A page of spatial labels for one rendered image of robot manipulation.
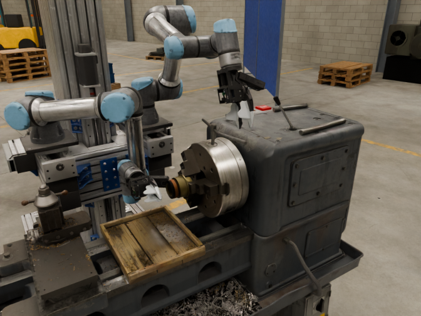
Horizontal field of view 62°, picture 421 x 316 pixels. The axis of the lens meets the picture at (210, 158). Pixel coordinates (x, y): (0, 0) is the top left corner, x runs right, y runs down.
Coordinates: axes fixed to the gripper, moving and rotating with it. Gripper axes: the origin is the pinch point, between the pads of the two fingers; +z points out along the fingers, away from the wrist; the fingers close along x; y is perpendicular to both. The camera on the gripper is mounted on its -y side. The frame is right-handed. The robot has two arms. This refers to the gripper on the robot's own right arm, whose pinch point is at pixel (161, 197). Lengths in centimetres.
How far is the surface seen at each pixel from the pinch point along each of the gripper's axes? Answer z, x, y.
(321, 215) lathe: 19, -22, -70
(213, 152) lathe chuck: 3.1, 15.0, -21.4
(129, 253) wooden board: 1.1, -19.0, 14.6
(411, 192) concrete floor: -49, -107, -293
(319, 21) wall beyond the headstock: -740, 25, -899
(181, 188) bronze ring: 0.7, 2.0, -8.2
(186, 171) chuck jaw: -4.9, 5.5, -13.5
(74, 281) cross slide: 15.3, -10.5, 36.2
